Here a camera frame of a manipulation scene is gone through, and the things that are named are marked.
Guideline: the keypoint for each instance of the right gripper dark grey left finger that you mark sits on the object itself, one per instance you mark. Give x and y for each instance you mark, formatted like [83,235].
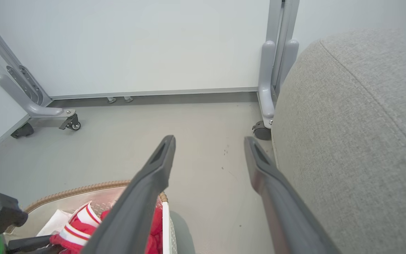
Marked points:
[136,204]

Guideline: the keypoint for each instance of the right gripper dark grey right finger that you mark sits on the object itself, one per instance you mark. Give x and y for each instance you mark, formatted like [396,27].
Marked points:
[280,204]

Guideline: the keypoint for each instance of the red and white clothing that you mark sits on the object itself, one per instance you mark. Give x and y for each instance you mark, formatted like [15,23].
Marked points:
[79,227]

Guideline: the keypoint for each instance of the white basket with brown rim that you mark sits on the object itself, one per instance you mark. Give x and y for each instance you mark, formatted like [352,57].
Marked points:
[48,208]

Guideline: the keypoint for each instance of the black caster wheel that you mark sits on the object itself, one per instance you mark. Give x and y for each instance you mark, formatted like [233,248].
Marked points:
[22,131]
[262,131]

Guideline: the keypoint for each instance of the grey fabric sofa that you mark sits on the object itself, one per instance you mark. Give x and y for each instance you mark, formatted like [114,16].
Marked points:
[347,141]

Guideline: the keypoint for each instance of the black caster with metal fork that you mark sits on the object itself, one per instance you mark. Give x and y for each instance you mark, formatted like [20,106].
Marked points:
[72,124]

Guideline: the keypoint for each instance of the small grey levelling foot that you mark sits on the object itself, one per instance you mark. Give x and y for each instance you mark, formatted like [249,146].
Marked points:
[111,100]
[128,99]

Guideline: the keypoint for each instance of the grey partition stand with twin posts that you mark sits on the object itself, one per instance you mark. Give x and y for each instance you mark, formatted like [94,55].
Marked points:
[267,88]

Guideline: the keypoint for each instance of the aluminium partition bottom rail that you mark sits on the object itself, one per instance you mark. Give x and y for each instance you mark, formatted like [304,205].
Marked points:
[153,93]

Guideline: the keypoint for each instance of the grey partition stand with slotted post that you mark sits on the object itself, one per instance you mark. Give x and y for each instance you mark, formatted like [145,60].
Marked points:
[30,106]

